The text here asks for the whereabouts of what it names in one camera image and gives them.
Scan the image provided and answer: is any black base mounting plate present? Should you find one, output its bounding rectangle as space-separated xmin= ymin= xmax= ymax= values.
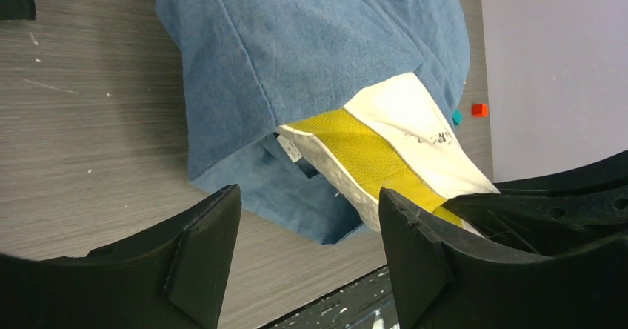
xmin=263 ymin=265 xmax=399 ymax=329

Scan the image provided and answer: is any small orange cube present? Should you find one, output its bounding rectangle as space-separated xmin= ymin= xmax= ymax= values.
xmin=471 ymin=103 xmax=489 ymax=118

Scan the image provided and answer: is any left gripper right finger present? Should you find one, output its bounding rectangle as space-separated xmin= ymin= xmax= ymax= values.
xmin=379 ymin=189 xmax=627 ymax=328

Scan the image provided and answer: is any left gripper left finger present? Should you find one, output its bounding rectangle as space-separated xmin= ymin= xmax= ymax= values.
xmin=1 ymin=185 xmax=241 ymax=328

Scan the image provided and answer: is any blue pillowcase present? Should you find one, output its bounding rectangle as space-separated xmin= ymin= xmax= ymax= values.
xmin=156 ymin=0 xmax=470 ymax=245

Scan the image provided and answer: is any white pillow with yellow band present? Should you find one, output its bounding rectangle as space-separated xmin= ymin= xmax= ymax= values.
xmin=278 ymin=73 xmax=496 ymax=231

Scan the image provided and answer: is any teal block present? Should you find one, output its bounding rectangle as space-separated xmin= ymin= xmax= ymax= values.
xmin=452 ymin=110 xmax=464 ymax=127

